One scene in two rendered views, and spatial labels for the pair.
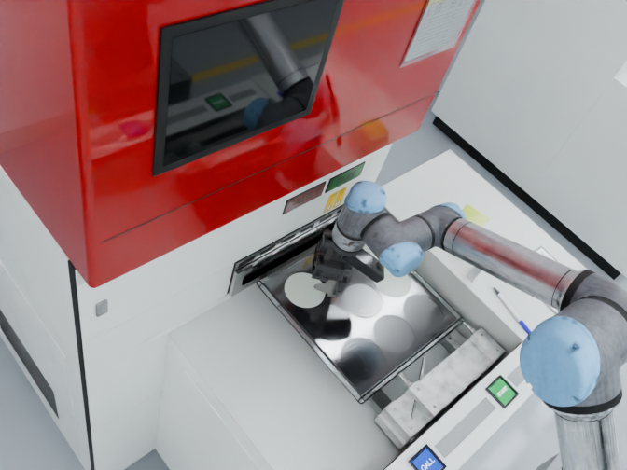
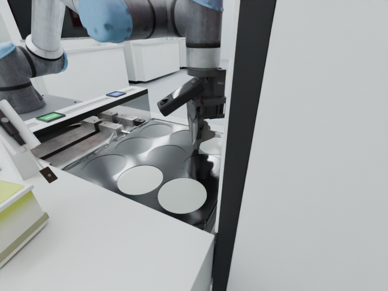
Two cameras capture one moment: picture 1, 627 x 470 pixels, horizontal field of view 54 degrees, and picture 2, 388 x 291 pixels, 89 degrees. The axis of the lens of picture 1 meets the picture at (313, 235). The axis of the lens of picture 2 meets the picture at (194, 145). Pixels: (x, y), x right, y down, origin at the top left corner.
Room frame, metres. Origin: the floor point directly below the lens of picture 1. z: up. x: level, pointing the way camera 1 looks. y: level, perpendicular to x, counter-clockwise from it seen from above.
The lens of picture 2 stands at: (1.35, -0.14, 1.19)
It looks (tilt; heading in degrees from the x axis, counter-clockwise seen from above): 31 degrees down; 174
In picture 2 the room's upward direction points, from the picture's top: straight up
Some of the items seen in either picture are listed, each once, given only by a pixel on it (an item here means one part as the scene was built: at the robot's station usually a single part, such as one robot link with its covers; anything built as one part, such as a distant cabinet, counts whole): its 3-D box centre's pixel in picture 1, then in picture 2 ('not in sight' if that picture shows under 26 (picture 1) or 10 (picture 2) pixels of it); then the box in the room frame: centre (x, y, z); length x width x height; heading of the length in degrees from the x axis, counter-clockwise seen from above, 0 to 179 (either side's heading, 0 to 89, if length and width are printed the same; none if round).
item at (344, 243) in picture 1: (350, 234); (202, 58); (0.88, -0.07, 1.13); 0.08 x 0.08 x 0.05
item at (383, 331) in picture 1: (362, 301); (166, 155); (0.90, -0.17, 0.90); 0.34 x 0.34 x 0.01; 58
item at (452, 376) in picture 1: (440, 387); (94, 146); (0.77, -0.40, 0.87); 0.36 x 0.08 x 0.03; 148
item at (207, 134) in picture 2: not in sight; (204, 135); (0.89, -0.06, 0.95); 0.06 x 0.03 x 0.09; 102
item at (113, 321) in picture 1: (251, 239); (273, 101); (0.86, 0.13, 1.02); 0.81 x 0.03 x 0.40; 148
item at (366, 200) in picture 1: (362, 211); (202, 15); (0.88, -0.07, 1.21); 0.09 x 0.08 x 0.11; 52
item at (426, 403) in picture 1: (424, 400); (111, 128); (0.71, -0.36, 0.89); 0.08 x 0.03 x 0.03; 58
